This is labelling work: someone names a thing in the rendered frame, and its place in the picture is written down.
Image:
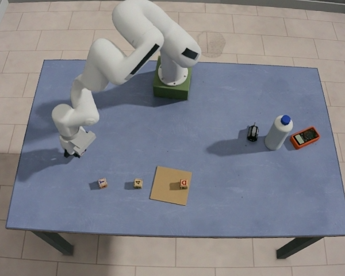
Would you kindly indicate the tan square mat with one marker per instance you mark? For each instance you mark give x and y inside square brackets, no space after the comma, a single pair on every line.
[166,186]

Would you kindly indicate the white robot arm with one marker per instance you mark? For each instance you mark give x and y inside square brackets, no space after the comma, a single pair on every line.
[149,30]

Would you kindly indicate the orange digital multimeter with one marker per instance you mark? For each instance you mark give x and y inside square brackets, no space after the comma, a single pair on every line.
[304,138]

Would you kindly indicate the white plastic bottle with blue cap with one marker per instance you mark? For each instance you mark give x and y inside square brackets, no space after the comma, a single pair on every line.
[278,132]

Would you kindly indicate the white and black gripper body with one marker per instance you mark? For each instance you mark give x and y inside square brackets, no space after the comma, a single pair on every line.
[67,144]

